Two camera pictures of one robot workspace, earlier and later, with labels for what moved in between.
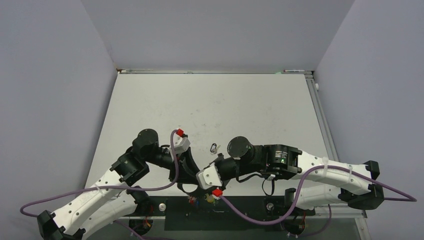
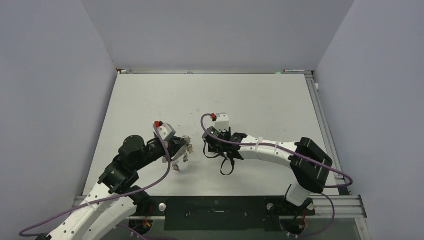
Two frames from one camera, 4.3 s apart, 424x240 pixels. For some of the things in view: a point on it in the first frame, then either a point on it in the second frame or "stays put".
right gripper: x=220 y=156 to x=214 y=148
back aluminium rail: x=213 y=71 stays put
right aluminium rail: x=321 y=116 stays put
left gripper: x=187 y=169 to x=174 y=144
